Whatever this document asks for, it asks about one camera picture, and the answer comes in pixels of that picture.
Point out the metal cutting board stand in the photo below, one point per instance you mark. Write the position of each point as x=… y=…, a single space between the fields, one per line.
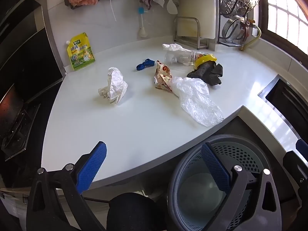
x=193 y=39

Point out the white grid paper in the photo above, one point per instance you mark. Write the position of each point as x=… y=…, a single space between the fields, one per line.
x=116 y=88

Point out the white tissue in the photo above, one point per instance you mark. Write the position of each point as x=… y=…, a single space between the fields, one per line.
x=174 y=48

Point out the clear plastic bag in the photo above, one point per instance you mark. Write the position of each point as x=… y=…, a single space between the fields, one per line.
x=194 y=98

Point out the window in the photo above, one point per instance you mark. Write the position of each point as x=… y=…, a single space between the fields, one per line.
x=286 y=24

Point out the grey perforated trash bin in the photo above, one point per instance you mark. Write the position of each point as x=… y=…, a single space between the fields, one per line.
x=196 y=203

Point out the blue white bottle brush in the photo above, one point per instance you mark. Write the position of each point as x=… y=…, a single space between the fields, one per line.
x=142 y=32

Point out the steel pot lid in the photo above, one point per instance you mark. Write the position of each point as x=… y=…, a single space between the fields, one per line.
x=235 y=29

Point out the dark grey cloth rag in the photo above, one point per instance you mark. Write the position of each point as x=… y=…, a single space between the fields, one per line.
x=209 y=72

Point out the yellow plastic lid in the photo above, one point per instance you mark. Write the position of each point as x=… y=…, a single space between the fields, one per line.
x=201 y=59

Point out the yellow green refill pouch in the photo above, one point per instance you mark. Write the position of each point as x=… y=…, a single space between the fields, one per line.
x=79 y=51

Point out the white rice paddle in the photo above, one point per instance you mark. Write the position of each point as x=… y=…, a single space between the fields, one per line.
x=171 y=8

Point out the black stove hob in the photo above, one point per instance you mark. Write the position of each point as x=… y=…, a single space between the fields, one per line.
x=30 y=65

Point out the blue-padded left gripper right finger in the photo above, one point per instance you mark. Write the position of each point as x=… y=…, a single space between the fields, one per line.
x=219 y=173

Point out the black wire pot rack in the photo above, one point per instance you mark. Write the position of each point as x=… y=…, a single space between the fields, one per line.
x=221 y=22

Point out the red white snack wrapper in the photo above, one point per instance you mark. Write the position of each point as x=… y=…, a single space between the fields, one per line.
x=162 y=77

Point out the black kitchen sink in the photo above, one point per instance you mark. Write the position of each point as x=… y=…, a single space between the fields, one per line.
x=287 y=102

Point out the white cutting board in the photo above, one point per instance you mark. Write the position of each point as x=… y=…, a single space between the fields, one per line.
x=204 y=11

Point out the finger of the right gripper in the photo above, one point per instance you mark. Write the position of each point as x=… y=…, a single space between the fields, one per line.
x=302 y=148

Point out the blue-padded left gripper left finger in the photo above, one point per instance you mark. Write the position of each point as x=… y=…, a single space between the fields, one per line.
x=88 y=165

